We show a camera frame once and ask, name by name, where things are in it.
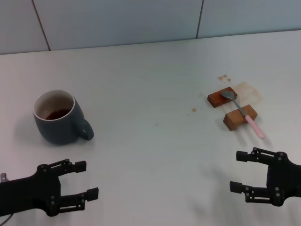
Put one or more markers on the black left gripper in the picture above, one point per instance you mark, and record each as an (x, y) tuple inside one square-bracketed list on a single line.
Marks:
[(28, 193)]

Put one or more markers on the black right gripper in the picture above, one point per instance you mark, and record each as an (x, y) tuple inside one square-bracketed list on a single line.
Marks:
[(289, 179)]

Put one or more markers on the grey ceramic cup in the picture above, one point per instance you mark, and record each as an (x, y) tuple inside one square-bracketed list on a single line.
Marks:
[(58, 131)]

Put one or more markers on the light brown wooden block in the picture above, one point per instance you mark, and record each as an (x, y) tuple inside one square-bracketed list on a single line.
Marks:
[(232, 120)]

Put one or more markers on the dark brown coffee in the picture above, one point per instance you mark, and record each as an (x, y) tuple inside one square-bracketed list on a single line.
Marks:
[(56, 115)]

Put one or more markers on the dark reddish wooden block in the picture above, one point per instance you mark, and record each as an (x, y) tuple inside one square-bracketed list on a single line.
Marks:
[(216, 100)]

